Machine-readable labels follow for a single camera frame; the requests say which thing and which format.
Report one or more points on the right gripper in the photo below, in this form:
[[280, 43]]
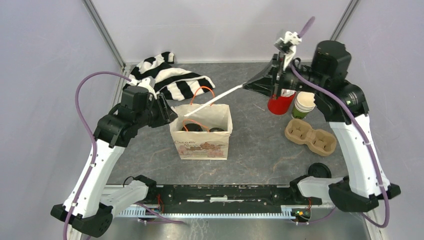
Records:
[[265, 89]]

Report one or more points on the red straw holder cup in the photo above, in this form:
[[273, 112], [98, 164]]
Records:
[[279, 105]]

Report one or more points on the black white striped cloth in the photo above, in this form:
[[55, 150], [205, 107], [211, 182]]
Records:
[[174, 83]]

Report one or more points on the black cup lid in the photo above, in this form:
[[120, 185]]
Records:
[[216, 129], [319, 170], [192, 127]]

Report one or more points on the paper takeout bag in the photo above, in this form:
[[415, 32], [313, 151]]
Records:
[[205, 145]]

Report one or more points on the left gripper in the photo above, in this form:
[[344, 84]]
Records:
[[169, 114]]

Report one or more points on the white straw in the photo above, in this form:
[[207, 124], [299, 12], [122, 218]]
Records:
[[213, 100]]

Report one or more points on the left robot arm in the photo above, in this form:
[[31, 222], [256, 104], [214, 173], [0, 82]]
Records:
[[86, 210]]

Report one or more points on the metal cable duct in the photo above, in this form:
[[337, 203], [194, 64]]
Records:
[[140, 212]]

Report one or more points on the stack of paper cups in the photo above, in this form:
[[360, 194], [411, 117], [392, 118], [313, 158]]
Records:
[[304, 103]]

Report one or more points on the white wrapped straws bundle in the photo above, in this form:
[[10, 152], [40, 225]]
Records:
[[287, 93]]

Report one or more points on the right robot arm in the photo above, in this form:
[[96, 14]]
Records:
[[344, 107]]

